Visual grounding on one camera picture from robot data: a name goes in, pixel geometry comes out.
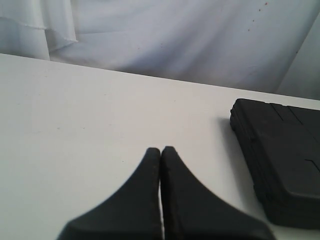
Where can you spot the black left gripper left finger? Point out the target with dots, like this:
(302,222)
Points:
(131,213)

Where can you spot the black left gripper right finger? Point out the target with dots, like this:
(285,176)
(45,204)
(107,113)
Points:
(193,212)

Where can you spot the black plastic tool case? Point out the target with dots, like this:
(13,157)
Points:
(281,147)

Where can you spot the white backdrop curtain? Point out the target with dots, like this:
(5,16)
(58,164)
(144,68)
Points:
(270,46)

